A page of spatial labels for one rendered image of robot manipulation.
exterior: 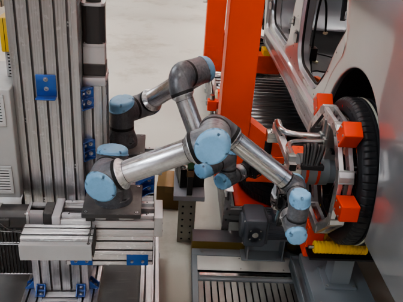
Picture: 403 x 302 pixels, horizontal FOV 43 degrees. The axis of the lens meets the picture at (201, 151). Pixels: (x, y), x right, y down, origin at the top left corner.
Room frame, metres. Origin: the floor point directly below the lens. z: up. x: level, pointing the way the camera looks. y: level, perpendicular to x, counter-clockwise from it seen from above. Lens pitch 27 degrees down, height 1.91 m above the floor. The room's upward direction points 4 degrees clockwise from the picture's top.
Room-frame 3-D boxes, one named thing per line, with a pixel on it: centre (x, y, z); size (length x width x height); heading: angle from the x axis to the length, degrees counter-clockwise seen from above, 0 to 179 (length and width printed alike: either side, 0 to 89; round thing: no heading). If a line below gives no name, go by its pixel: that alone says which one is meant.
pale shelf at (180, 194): (2.55, 0.06, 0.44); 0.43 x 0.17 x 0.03; 4
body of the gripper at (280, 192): (1.69, -0.35, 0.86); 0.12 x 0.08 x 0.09; 4
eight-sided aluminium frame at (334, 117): (2.01, -0.56, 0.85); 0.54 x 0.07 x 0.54; 4
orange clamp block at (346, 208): (1.70, -0.58, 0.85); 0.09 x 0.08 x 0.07; 4
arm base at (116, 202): (1.70, 0.33, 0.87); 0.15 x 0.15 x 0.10
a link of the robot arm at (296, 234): (1.53, -0.36, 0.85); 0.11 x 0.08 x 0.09; 4
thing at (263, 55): (4.44, -0.37, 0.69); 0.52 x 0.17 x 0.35; 94
